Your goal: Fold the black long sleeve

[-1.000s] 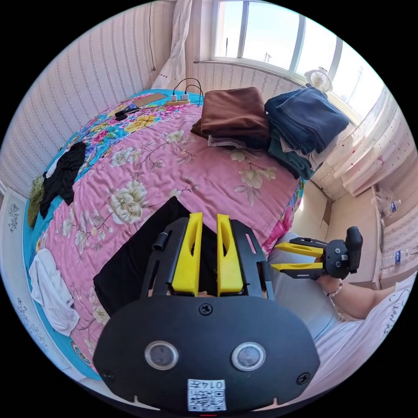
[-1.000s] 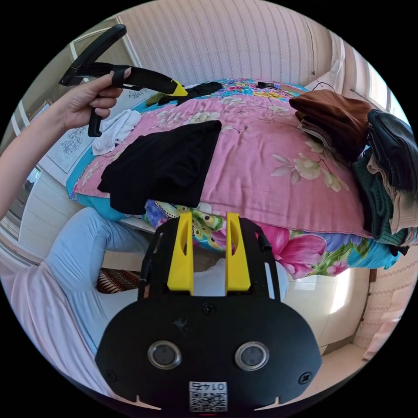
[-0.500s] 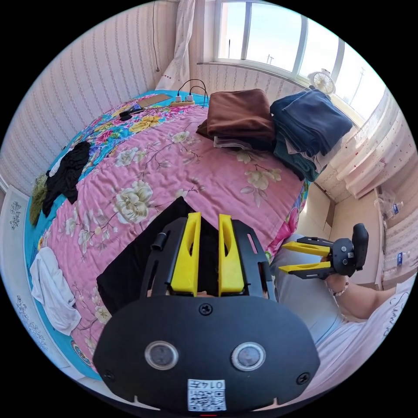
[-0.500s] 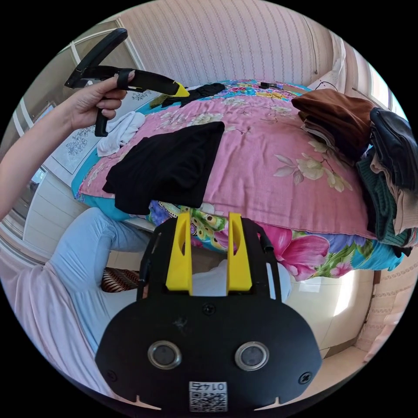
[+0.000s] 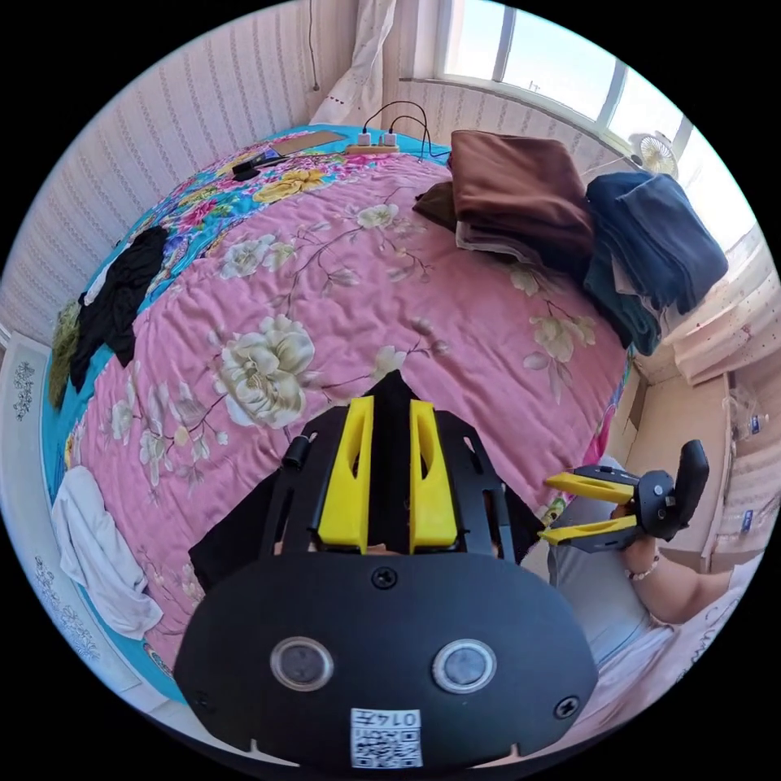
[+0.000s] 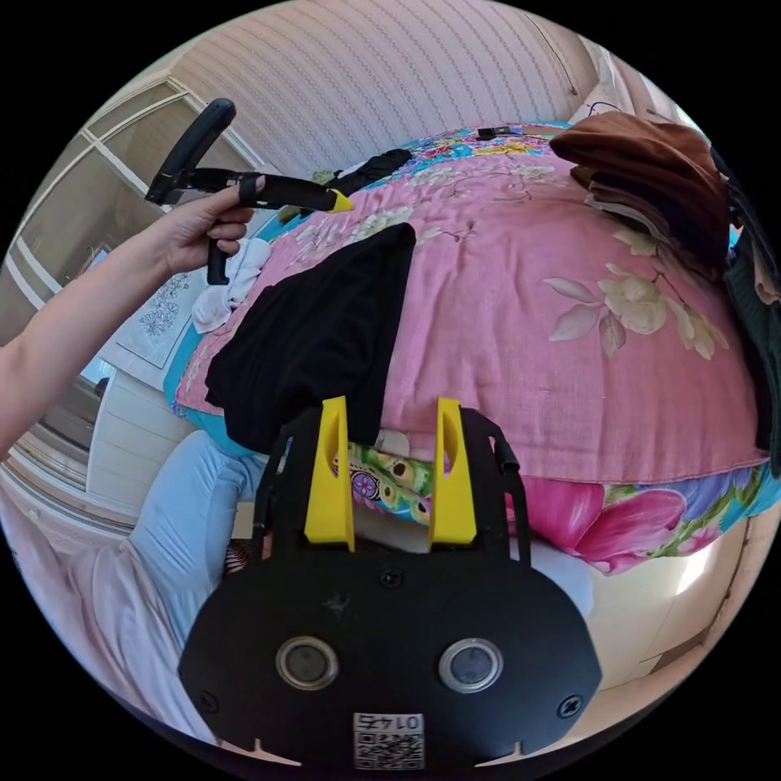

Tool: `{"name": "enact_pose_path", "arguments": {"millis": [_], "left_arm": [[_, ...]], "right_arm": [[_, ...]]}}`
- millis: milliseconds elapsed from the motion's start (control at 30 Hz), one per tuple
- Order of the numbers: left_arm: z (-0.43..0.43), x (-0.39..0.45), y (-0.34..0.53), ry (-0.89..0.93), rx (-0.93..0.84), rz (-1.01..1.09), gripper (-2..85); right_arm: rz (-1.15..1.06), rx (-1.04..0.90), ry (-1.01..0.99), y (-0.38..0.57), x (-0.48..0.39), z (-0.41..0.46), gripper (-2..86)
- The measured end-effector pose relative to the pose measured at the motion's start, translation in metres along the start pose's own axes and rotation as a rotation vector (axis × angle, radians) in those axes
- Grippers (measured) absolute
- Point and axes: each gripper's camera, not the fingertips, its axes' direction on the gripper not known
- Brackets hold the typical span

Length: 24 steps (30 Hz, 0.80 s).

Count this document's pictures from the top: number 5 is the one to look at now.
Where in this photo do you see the window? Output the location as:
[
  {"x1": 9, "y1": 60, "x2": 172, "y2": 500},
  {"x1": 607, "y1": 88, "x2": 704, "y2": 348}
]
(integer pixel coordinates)
[{"x1": 399, "y1": 0, "x2": 765, "y2": 245}]

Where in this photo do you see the pile of dark clothes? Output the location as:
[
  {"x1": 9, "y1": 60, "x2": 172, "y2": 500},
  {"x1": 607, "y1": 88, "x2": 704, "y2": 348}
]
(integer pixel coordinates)
[{"x1": 47, "y1": 225, "x2": 172, "y2": 411}]

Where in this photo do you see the pink dotted curtain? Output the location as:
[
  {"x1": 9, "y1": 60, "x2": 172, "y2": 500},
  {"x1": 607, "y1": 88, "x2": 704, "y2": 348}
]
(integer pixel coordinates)
[{"x1": 661, "y1": 260, "x2": 781, "y2": 386}]

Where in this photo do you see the black long sleeve shirt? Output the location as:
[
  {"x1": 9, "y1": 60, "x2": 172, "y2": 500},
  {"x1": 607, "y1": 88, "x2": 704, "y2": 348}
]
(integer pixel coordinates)
[{"x1": 187, "y1": 369, "x2": 545, "y2": 593}]

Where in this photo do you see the white curtain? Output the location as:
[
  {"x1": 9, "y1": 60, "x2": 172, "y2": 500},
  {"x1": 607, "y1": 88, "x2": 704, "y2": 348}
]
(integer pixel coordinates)
[{"x1": 309, "y1": 0, "x2": 399, "y2": 128}]

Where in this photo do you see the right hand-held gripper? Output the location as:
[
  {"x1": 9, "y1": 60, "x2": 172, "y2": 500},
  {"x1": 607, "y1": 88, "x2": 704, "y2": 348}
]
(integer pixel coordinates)
[{"x1": 537, "y1": 465, "x2": 688, "y2": 555}]

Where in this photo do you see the person's body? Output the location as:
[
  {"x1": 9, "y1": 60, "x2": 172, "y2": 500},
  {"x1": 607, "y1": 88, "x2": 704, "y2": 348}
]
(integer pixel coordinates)
[{"x1": 544, "y1": 456, "x2": 771, "y2": 743}]

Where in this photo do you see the power strip with chargers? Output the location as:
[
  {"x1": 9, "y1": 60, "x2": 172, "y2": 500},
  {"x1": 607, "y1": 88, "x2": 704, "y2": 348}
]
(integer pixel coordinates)
[{"x1": 346, "y1": 130, "x2": 399, "y2": 155}]

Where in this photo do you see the bed with floral quilt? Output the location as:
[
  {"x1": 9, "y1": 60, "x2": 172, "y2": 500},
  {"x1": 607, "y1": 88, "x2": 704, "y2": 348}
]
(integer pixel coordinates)
[{"x1": 39, "y1": 124, "x2": 637, "y2": 709}]

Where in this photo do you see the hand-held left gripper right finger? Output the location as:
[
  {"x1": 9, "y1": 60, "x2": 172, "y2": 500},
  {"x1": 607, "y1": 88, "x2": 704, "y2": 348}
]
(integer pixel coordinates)
[{"x1": 408, "y1": 399, "x2": 458, "y2": 549}]

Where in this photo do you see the small white fan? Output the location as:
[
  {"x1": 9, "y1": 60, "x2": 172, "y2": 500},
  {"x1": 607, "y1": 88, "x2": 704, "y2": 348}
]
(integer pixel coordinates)
[{"x1": 628, "y1": 130, "x2": 680, "y2": 180}]

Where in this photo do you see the black charging cable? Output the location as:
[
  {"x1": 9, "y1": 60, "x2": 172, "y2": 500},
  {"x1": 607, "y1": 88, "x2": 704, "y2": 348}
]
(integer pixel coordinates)
[{"x1": 362, "y1": 100, "x2": 454, "y2": 164}]

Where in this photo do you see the cardboard carton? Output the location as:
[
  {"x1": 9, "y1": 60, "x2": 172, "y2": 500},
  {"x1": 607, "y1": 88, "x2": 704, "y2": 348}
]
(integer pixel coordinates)
[{"x1": 621, "y1": 364, "x2": 735, "y2": 576}]

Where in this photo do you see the pile of folded clothes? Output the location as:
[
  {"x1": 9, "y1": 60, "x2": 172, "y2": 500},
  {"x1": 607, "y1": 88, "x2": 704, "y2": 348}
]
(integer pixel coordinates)
[{"x1": 412, "y1": 129, "x2": 731, "y2": 357}]

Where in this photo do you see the person's right forearm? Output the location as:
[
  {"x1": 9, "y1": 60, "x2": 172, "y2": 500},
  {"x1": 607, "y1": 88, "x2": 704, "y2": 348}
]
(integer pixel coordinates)
[{"x1": 624, "y1": 546, "x2": 743, "y2": 627}]

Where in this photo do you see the small black device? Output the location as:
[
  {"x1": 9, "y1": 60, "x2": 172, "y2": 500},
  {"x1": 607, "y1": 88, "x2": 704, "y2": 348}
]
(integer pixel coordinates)
[{"x1": 230, "y1": 155, "x2": 289, "y2": 182}]

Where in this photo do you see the flat brown board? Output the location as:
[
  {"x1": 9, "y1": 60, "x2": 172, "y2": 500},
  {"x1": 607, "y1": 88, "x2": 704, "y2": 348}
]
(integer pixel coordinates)
[{"x1": 267, "y1": 129, "x2": 348, "y2": 159}]

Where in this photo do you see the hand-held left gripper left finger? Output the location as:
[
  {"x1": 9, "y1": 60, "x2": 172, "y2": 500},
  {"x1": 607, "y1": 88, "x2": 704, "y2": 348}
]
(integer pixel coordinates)
[{"x1": 313, "y1": 395, "x2": 375, "y2": 548}]

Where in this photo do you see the person's right hand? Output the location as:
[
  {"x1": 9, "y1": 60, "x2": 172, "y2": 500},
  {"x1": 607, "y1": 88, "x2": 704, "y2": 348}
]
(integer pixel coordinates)
[{"x1": 612, "y1": 504, "x2": 662, "y2": 577}]

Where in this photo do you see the white garment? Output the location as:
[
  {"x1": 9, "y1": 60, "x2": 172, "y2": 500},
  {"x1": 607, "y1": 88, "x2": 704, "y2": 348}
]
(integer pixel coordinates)
[{"x1": 50, "y1": 465, "x2": 165, "y2": 641}]

